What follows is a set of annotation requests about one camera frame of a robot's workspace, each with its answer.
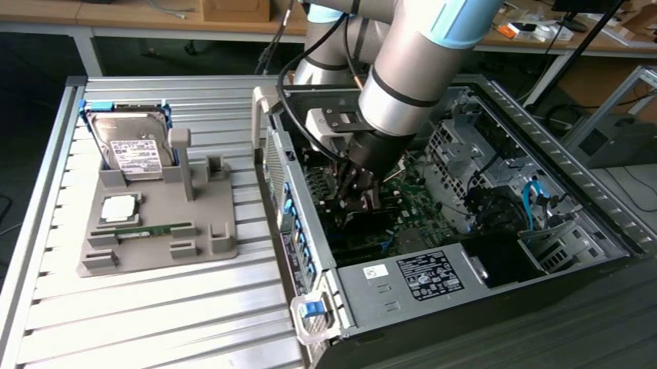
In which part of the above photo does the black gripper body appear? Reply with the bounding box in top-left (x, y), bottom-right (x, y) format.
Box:
top-left (348, 130), bottom-right (415, 181)

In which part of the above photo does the green RAM stick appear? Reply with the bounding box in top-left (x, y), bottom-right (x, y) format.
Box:
top-left (90, 221), bottom-right (192, 238)

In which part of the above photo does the silver metal drive cage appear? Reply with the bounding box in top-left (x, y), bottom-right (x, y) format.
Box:
top-left (423, 116), bottom-right (503, 194)

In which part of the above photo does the black monitor stand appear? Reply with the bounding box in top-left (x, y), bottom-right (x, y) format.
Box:
top-left (552, 0), bottom-right (624, 32)

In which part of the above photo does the graphics card with metal bracket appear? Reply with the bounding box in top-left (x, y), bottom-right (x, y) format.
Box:
top-left (331, 207), bottom-right (392, 236)

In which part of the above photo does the open black PC case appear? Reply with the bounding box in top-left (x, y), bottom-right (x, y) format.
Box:
top-left (252, 74), bottom-right (650, 369)

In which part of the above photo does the black hanging cable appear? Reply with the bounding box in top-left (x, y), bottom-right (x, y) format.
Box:
top-left (254, 0), bottom-right (299, 75)

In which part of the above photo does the silver CPU chip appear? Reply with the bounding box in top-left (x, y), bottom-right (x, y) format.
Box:
top-left (100, 195), bottom-right (138, 223)

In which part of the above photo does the blue plastic disk carrier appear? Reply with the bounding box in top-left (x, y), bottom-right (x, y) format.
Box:
top-left (77, 98), bottom-right (178, 171)

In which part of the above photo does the long wooden desk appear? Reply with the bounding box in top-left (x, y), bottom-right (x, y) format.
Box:
top-left (0, 0), bottom-right (308, 78)

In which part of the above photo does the grey plastic parts rack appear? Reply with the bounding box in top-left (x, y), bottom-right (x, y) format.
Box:
top-left (76, 128), bottom-right (241, 278)

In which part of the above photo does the silver hard disk drive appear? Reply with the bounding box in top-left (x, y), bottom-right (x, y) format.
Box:
top-left (86, 111), bottom-right (173, 181)

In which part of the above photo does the small white box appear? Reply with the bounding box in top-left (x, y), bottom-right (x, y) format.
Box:
top-left (532, 24), bottom-right (575, 43)

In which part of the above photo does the metal socket cover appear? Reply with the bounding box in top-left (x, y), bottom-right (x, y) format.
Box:
top-left (384, 153), bottom-right (412, 182)

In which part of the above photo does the small orange box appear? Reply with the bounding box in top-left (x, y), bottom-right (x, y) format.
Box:
top-left (499, 22), bottom-right (535, 39)

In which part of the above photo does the grey computer tower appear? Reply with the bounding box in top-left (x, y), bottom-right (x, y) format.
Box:
top-left (562, 113), bottom-right (657, 170)

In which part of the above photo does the black slanted pole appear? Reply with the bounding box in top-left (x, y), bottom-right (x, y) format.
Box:
top-left (519, 0), bottom-right (626, 109)

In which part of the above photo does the silver disk bay bracket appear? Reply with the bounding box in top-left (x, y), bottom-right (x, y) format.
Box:
top-left (516, 221), bottom-right (607, 274)

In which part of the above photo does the grey chipset heatsink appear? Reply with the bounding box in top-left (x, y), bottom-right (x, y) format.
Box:
top-left (393, 228), bottom-right (429, 251)

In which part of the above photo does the cluttered wooden desk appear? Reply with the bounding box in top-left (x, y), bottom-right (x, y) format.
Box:
top-left (471, 0), bottom-right (657, 108)

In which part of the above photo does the grey power supply unit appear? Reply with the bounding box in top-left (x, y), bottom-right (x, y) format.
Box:
top-left (335, 245), bottom-right (485, 328)

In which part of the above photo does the black camera cable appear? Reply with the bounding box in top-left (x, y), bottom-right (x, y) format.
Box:
top-left (276, 0), bottom-right (361, 162)

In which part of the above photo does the green motherboard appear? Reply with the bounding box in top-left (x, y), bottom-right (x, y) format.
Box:
top-left (301, 151), bottom-right (463, 266)

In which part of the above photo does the aluminium profile frame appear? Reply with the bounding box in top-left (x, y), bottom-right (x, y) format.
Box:
top-left (556, 64), bottom-right (657, 155)

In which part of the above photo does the blue SATA wire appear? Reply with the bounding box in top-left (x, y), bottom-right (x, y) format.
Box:
top-left (520, 178), bottom-right (547, 232)

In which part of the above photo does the clear case latch blue tab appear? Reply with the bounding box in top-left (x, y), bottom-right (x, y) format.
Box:
top-left (289, 291), bottom-right (340, 345)

